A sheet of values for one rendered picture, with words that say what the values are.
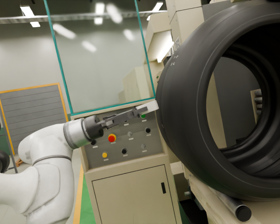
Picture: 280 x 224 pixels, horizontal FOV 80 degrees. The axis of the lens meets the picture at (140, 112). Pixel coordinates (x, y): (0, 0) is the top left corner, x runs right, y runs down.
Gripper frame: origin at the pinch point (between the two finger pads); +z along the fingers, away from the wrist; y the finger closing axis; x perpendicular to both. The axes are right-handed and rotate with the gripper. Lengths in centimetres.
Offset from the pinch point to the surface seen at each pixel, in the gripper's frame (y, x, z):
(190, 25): 26, -29, 35
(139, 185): 50, 48, -17
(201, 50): -12.4, -9.9, 16.8
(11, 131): 780, -71, -591
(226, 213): -4.4, 40.3, 12.0
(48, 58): 841, -365, -320
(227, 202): -5.9, 35.7, 13.0
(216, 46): -12.8, -9.5, 20.6
